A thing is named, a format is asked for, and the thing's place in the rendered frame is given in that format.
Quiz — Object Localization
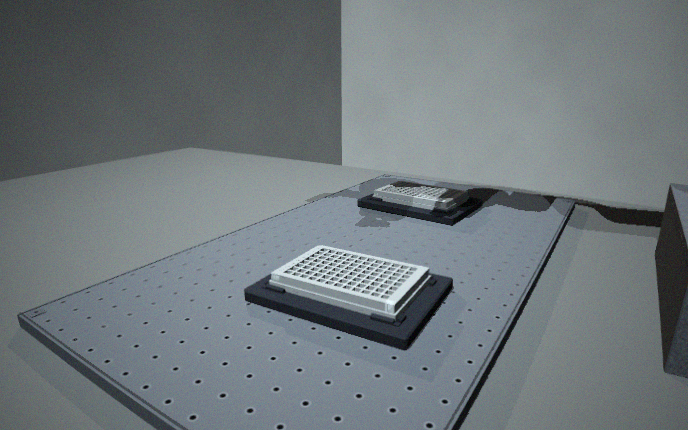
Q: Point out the white well plate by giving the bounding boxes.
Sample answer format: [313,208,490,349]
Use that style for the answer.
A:
[372,181,469,212]
[269,245,431,321]

